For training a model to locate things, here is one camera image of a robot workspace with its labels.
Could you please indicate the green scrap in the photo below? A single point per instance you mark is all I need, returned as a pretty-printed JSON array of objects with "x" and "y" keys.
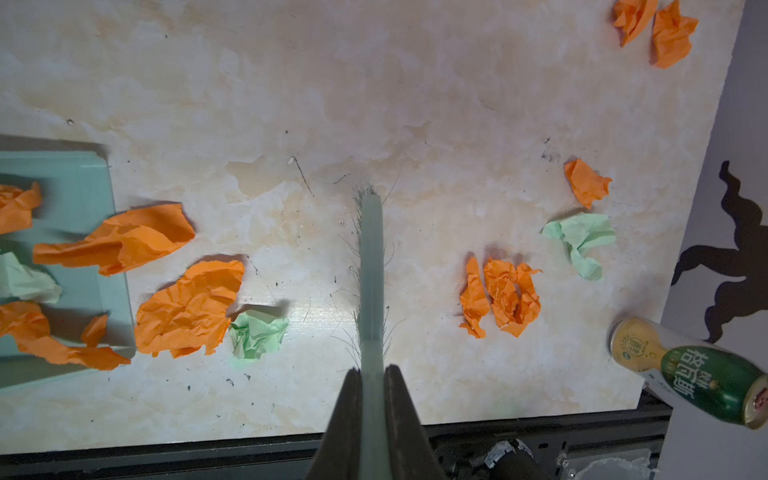
[
  {"x": 580, "y": 233},
  {"x": 255, "y": 333}
]

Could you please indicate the green drink bottle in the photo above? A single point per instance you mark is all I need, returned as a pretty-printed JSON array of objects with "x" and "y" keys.
[{"x": 718, "y": 382}]

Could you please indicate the green scrap mid table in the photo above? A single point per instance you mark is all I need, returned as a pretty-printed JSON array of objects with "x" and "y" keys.
[{"x": 25, "y": 283}]

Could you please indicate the green hand brush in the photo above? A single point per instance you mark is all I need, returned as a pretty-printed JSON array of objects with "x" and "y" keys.
[{"x": 374, "y": 450}]

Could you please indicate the orange scrap pile front right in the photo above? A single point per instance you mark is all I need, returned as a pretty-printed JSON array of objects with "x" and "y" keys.
[{"x": 503, "y": 289}]

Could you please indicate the green dustpan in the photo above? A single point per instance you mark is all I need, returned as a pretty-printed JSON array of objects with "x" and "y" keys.
[{"x": 77, "y": 197}]

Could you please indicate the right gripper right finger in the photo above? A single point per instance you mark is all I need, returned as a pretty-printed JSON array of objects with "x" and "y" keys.
[{"x": 410, "y": 452}]

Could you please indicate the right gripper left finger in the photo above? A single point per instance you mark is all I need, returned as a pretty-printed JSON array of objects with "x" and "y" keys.
[{"x": 338, "y": 456}]

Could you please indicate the orange scrap mid table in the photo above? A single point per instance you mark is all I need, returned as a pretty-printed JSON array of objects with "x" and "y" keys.
[{"x": 25, "y": 322}]

